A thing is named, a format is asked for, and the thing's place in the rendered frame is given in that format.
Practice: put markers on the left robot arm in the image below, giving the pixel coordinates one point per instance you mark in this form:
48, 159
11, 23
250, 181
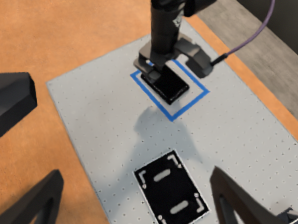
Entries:
166, 19

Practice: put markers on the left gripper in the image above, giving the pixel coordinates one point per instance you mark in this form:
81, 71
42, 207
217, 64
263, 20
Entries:
161, 49

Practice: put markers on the blue tape outline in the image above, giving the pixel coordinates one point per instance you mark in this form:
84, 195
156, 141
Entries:
172, 118

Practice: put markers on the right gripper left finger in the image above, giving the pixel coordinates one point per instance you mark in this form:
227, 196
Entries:
42, 200

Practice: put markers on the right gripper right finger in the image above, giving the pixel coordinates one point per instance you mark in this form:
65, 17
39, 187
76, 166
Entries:
228, 194

